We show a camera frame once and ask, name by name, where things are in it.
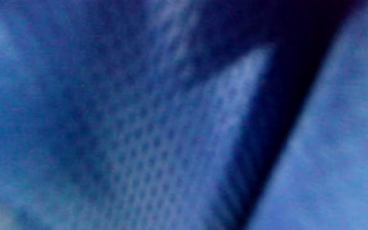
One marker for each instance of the dotted mesh fabric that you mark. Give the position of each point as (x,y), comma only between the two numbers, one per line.
(158,150)

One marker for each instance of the plain smooth fabric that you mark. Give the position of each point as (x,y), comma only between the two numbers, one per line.
(337,153)

